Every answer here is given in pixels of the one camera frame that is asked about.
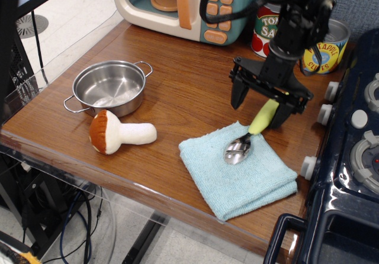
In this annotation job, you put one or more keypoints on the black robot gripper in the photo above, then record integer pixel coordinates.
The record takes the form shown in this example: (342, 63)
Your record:
(274, 78)

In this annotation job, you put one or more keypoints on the green handled metal spoon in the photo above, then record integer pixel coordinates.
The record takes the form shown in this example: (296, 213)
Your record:
(238, 150)

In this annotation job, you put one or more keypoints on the small steel pot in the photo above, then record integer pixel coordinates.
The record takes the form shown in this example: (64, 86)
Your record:
(113, 85)

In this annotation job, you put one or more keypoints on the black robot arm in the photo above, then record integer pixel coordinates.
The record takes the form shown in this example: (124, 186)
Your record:
(302, 24)

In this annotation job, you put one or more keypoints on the light blue folded cloth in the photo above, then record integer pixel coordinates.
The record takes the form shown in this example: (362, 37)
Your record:
(234, 190)

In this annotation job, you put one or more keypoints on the tomato sauce can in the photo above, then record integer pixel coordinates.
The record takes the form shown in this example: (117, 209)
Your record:
(265, 28)

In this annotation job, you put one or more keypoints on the pineapple slices can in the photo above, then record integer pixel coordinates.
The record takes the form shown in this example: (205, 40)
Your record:
(331, 50)

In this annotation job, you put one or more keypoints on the teal toy microwave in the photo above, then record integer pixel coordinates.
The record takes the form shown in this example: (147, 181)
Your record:
(181, 18)

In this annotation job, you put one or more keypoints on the dark blue toy stove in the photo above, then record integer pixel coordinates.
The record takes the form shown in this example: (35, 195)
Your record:
(341, 222)

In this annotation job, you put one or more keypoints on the plush brown white mushroom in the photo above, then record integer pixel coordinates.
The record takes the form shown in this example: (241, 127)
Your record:
(107, 133)

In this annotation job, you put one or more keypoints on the black desk at left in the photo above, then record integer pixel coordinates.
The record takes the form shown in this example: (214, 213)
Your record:
(18, 84)

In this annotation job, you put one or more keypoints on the clear acrylic table guard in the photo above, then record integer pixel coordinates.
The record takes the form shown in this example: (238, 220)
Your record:
(187, 95)

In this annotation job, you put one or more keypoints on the orange fuzzy object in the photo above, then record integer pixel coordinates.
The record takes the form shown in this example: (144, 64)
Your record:
(14, 251)

